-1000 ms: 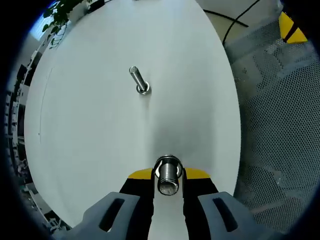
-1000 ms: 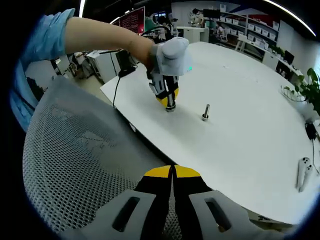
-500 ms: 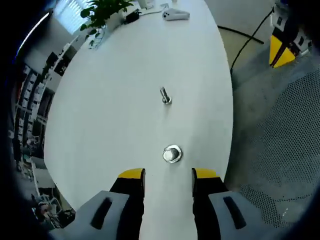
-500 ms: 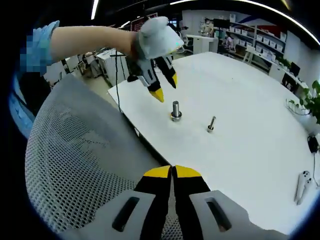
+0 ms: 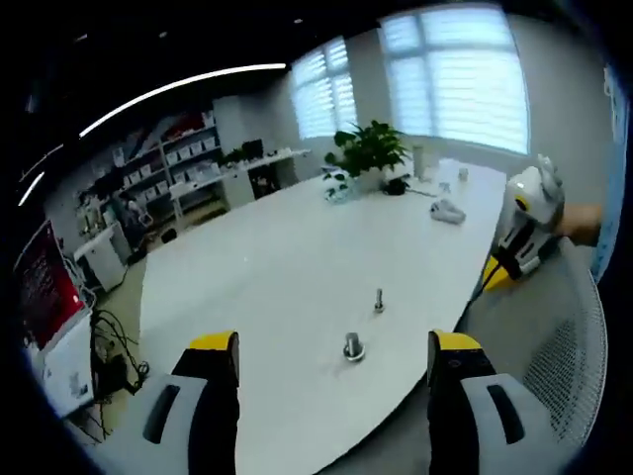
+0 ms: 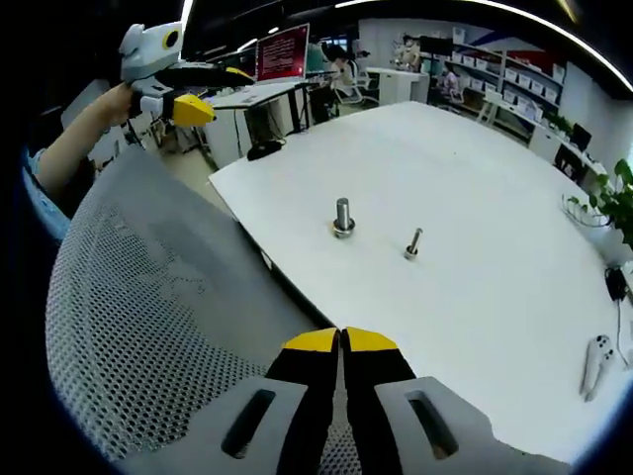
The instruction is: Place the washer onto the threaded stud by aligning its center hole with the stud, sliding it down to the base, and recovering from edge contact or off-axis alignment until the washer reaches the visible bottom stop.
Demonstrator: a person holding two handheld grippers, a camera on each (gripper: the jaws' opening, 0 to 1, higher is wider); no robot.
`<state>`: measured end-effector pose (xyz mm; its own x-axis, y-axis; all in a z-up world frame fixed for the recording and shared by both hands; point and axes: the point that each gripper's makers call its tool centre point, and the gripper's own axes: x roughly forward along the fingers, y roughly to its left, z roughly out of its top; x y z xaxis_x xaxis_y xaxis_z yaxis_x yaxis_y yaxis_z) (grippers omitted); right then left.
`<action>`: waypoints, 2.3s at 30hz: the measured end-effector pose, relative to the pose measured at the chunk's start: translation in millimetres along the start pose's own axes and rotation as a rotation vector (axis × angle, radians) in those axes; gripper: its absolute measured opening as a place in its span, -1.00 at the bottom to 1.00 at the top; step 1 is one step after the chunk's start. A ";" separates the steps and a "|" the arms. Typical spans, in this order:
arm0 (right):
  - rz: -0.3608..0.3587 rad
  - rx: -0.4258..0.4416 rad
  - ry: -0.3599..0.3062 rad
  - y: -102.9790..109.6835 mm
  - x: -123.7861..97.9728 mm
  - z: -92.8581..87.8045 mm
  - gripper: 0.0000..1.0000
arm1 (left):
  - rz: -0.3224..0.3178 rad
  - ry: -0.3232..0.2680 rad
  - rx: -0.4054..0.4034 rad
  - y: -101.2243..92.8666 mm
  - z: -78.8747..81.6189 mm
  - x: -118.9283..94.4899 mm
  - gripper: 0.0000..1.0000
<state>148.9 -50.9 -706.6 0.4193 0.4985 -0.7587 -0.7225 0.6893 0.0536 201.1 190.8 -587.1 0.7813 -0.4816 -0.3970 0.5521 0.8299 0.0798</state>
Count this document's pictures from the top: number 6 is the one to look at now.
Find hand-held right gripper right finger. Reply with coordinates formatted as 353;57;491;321
342;326;575;475

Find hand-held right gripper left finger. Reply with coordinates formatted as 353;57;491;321
123;326;343;475

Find small steel threaded stud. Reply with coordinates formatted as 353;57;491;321
403;227;425;261

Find large steel threaded stud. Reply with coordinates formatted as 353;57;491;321
331;196;358;240

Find person's left hand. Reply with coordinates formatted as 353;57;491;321
96;80;136;129

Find white laptop with red screen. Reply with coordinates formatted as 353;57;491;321
211;22;312;111

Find white office chair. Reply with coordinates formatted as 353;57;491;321
335;68;382;108

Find person's light blue shirt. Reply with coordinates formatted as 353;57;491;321
22;147;73;241

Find grey mesh office chair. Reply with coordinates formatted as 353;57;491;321
44;144;367;475

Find white cabinet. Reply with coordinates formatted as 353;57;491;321
365;66;431;106

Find black monitor on floor stand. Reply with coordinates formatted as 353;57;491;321
418;35;455;105

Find small black device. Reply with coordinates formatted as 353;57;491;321
603;266;632;302

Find long white counter desk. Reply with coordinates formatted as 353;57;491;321
482;88;609;184

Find green potted plant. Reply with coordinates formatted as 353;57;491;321
567;157;633;268

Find white storage shelf with bins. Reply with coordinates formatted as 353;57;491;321
452;27;568;133

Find small green plants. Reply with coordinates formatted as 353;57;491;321
546;112;575;138

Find small black monitor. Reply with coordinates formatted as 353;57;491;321
569;122;593;152

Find white device cable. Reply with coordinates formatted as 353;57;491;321
612;296;633;371

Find white wire rack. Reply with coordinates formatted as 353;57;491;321
561;191;610;230

